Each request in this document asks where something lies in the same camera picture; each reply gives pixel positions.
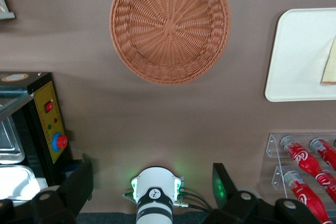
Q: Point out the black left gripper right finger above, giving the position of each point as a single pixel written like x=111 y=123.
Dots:
x=223 y=195

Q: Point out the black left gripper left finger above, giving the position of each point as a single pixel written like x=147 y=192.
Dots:
x=78 y=190

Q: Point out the triangular sandwich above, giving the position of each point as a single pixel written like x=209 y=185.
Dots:
x=330 y=69

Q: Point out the cream plastic tray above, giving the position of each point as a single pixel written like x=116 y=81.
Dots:
x=294 y=56

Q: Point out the brown wicker basket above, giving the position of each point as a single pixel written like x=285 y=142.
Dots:
x=170 y=24

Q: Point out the grey metal snack tray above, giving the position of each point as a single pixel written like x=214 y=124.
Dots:
x=8 y=15

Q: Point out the metal warmer pan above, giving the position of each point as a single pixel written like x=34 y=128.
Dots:
x=18 y=184
x=10 y=150

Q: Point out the clear acrylic bottle rack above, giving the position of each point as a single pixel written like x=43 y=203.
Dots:
x=273 y=150

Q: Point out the black food warmer case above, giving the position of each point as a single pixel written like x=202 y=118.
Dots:
x=42 y=129

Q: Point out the red cola bottle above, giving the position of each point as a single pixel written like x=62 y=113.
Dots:
x=302 y=158
x=307 y=200
x=325 y=153

